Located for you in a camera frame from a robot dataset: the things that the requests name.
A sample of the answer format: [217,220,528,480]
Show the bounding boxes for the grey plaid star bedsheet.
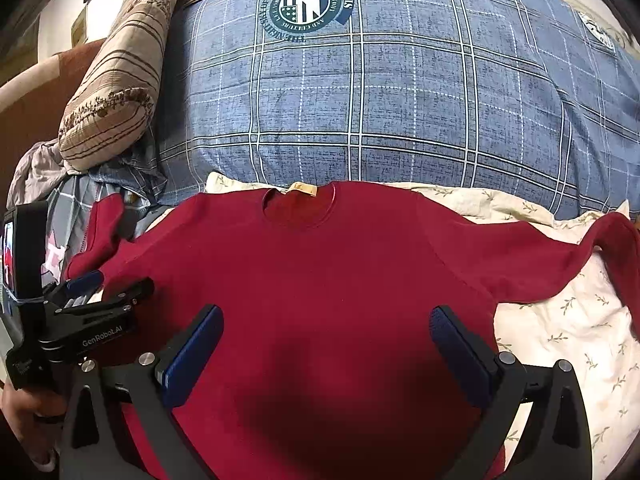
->
[41,174,168,286]

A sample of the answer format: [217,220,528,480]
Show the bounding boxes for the grey crumpled cloth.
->
[6,140,67,209]

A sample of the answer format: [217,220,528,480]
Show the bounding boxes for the blue plaid quilt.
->
[90,0,639,219]

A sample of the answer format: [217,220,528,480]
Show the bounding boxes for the red knit sweater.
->
[65,182,639,479]

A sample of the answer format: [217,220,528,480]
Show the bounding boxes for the brown wooden headboard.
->
[1,39,103,202]

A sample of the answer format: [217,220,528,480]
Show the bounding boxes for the beige striped pillow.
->
[58,0,178,172]

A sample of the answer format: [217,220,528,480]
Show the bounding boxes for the cream leaf-print blanket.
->
[206,172,639,478]

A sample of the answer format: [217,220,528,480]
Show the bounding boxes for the person's left hand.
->
[1,379,67,472]

